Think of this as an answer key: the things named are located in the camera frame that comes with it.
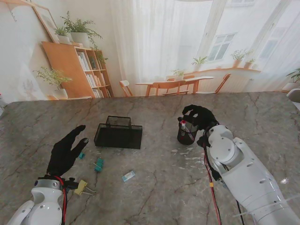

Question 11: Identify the light blue small box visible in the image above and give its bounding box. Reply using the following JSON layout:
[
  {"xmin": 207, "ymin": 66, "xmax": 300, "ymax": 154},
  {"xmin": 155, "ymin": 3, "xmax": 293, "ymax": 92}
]
[{"xmin": 121, "ymin": 170, "xmax": 136, "ymax": 183}]

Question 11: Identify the red black left arm cable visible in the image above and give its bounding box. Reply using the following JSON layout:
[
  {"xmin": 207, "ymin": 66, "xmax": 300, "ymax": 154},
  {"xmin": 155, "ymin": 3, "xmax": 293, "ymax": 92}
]
[{"xmin": 53, "ymin": 176, "xmax": 78, "ymax": 225}]

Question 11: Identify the yellow binder clip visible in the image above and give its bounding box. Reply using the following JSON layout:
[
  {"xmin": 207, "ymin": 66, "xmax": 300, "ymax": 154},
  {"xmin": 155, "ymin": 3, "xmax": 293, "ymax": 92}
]
[{"xmin": 74, "ymin": 180, "xmax": 97, "ymax": 196}]

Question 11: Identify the red black arm cable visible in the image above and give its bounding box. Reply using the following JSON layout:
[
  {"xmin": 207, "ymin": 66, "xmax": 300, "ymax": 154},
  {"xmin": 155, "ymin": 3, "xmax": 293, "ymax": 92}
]
[
  {"xmin": 196, "ymin": 127, "xmax": 223, "ymax": 225},
  {"xmin": 53, "ymin": 176, "xmax": 78, "ymax": 225}
]

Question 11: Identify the black mesh desk organizer tray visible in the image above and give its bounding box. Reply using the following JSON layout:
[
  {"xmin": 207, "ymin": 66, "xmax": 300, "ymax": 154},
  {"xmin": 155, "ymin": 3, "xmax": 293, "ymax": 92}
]
[{"xmin": 93, "ymin": 115, "xmax": 143, "ymax": 150}]

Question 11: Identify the white marker red cap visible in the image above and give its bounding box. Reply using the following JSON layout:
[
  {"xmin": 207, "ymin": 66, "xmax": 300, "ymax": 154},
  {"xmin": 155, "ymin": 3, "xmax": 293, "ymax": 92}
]
[{"xmin": 180, "ymin": 120, "xmax": 192, "ymax": 134}]

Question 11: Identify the large teal binder clip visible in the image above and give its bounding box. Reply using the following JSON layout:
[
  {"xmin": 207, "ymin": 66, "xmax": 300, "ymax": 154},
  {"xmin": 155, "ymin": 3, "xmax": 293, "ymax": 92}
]
[{"xmin": 93, "ymin": 157, "xmax": 105, "ymax": 173}]

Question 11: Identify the printed room scene backdrop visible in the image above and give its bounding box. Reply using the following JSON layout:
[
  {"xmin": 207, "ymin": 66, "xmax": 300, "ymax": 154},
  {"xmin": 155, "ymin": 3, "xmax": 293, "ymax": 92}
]
[{"xmin": 0, "ymin": 0, "xmax": 300, "ymax": 103}]

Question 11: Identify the red black right arm cable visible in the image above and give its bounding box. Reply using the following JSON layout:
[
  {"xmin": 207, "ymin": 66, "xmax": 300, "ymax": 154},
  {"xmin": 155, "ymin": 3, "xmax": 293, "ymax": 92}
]
[{"xmin": 196, "ymin": 127, "xmax": 223, "ymax": 225}]

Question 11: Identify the pink whiteboard marker black cap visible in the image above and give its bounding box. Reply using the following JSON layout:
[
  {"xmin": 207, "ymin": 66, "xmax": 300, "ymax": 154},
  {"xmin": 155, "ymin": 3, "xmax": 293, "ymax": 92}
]
[{"xmin": 178, "ymin": 118, "xmax": 195, "ymax": 141}]

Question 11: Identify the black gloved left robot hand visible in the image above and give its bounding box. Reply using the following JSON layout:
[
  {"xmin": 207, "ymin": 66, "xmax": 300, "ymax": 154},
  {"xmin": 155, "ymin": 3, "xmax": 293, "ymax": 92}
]
[{"xmin": 46, "ymin": 125, "xmax": 90, "ymax": 179}]

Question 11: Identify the black mesh pen cup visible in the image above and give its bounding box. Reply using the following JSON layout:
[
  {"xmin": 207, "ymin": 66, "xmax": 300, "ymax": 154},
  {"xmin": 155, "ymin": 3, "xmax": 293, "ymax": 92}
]
[{"xmin": 177, "ymin": 116, "xmax": 200, "ymax": 145}]

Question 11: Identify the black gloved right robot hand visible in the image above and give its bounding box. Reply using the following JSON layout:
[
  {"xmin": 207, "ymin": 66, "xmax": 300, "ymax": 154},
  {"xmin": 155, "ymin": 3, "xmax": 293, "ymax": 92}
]
[{"xmin": 181, "ymin": 105, "xmax": 220, "ymax": 132}]

